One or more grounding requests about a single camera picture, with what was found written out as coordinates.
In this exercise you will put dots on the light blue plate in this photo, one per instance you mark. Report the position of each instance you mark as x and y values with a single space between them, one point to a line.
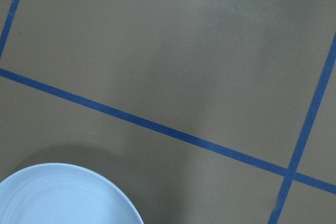
63 193

